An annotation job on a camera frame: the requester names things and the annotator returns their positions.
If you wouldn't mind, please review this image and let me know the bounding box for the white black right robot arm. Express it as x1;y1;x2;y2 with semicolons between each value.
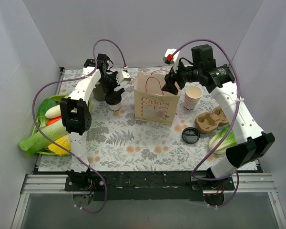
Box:
162;44;275;190

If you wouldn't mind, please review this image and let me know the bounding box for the yellow napa cabbage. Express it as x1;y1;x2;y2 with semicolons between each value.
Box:
48;134;72;156

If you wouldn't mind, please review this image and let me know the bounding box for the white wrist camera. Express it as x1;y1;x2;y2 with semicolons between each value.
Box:
163;49;180;65
116;66;132;84

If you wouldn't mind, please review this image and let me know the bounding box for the black plastic cup lid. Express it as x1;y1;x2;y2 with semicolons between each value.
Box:
105;95;122;105

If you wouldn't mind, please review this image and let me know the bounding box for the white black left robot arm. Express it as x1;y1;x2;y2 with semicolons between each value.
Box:
60;54;130;191

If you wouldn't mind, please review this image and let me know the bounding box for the aluminium frame rail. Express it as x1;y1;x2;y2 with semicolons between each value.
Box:
21;173;277;194

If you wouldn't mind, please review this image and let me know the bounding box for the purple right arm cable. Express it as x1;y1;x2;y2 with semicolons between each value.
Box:
171;39;242;208

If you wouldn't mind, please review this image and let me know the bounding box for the floral patterned table mat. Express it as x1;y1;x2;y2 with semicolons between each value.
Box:
38;66;258;172

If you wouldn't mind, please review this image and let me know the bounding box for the kraft paper cakes bag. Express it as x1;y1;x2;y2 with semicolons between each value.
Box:
133;73;181;125

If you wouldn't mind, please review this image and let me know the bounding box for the green white cabbage on table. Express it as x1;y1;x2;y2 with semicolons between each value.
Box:
208;128;238;155

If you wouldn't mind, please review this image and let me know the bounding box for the brown cardboard cup carrier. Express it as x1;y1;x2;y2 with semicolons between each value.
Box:
194;106;229;134

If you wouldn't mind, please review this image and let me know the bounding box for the grey straw holder cup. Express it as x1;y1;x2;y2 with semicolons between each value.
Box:
92;82;106;102

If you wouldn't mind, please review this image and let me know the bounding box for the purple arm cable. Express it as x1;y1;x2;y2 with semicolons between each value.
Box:
32;39;129;213
171;39;242;208

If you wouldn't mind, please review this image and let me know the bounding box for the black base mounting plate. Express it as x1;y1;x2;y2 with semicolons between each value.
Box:
64;171;235;201

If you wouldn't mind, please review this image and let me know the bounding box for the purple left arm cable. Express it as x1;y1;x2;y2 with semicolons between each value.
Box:
32;39;129;213

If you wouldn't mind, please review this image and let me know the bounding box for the orange carrot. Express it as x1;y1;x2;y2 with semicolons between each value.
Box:
46;116;61;126

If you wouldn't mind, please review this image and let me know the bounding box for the green bok choy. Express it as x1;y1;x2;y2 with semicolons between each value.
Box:
37;98;58;128

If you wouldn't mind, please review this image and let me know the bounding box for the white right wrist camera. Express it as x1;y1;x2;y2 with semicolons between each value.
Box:
163;49;180;65

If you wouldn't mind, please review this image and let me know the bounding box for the green plastic tray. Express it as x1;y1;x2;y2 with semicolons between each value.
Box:
19;94;92;156

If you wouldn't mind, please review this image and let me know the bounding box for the white radish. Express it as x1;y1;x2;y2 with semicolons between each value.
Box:
45;105;61;119

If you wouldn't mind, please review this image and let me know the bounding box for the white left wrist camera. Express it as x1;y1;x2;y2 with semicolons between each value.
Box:
116;66;132;84

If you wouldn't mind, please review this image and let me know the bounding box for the long green napa cabbage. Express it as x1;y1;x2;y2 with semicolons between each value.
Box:
18;119;68;157

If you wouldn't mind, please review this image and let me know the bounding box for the white paper coffee cup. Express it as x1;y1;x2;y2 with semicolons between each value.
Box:
108;101;122;112

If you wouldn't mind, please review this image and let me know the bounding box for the stack of white paper cups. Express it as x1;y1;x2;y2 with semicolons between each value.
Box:
184;86;203;111

